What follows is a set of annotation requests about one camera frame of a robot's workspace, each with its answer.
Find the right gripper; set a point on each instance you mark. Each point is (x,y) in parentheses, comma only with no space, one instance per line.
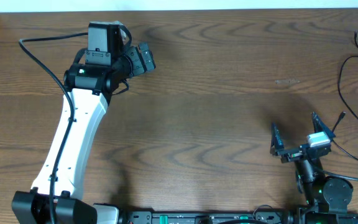
(278,148)

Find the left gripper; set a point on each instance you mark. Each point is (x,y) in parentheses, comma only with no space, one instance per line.
(140,67)

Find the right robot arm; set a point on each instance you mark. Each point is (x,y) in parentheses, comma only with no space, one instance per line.
(324,193)

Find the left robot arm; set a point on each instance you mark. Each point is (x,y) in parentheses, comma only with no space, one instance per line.
(109,60)

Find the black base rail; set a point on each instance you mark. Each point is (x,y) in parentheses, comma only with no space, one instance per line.
(265,216)

